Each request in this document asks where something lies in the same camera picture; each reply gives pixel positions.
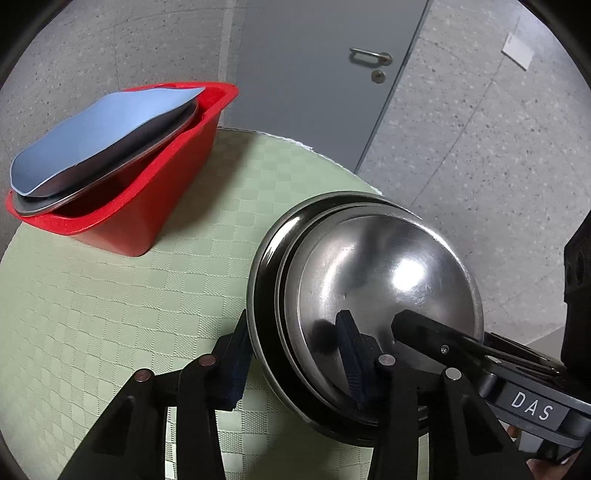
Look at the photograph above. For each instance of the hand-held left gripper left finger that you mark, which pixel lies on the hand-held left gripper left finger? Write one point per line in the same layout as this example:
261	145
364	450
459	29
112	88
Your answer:
236	369

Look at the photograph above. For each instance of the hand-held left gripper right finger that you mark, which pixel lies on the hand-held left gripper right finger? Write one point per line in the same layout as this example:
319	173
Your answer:
353	364

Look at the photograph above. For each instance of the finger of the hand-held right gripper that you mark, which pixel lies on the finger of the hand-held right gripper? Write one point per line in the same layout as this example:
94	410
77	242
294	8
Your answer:
521	353
429	337

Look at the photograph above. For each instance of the ribbed steel bowl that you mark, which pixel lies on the ribbed steel bowl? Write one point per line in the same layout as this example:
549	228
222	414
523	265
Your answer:
264	295

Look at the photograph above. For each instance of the medium steel bowl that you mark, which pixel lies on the medium steel bowl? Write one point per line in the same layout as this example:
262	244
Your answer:
287	295

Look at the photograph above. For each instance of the red plastic basin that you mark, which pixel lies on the red plastic basin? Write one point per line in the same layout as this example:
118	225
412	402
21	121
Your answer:
152	184

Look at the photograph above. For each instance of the large steel bowl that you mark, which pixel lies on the large steel bowl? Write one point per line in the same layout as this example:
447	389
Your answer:
106	177

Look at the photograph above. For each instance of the person's right hand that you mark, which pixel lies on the person's right hand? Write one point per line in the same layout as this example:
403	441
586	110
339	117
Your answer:
547	470

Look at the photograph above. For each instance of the round table with green cloth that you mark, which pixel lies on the round table with green cloth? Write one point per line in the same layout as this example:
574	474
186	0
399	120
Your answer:
115	300

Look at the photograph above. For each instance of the round door lock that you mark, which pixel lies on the round door lock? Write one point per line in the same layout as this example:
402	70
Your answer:
378	76

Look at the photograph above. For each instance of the grey door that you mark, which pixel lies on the grey door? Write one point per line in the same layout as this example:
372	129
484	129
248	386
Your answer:
314	60

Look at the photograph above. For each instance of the white wall switch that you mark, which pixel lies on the white wall switch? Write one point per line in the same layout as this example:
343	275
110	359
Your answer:
518	50

